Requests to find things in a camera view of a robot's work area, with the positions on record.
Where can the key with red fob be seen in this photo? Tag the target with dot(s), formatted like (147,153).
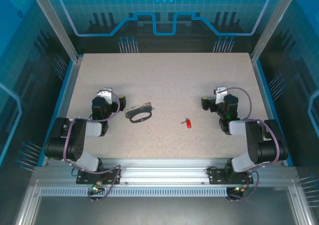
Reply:
(188,124)

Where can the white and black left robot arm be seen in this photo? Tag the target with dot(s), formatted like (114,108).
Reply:
(74,140)

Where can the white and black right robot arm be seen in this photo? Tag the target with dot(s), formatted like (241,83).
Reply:
(264,140)

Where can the small board with green LED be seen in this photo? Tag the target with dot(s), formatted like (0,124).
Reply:
(96,188)
(240,189)

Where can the grey metal bottom shelf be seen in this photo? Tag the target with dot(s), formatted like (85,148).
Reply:
(162,210)

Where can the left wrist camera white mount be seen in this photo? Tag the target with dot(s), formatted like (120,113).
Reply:
(106,94)

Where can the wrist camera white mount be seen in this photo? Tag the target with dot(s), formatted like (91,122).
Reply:
(220,94)
(106,94)

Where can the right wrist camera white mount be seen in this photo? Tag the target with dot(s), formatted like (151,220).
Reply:
(220,94)

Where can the blue edged aluminium side rail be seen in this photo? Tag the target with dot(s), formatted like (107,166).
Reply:
(266,98)
(65,98)

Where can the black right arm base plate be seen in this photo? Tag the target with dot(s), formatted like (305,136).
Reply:
(216,176)

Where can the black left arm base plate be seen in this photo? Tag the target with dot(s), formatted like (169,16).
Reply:
(86,179)

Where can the aluminium front mounting rail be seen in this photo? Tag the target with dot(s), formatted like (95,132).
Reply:
(162,171)

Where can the aluminium left corner post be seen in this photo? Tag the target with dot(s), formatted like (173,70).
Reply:
(57,23)

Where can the aluminium corner post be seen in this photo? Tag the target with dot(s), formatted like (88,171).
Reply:
(274,23)
(57,23)

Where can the aluminium right corner post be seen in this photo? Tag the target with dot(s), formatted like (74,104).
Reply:
(274,23)

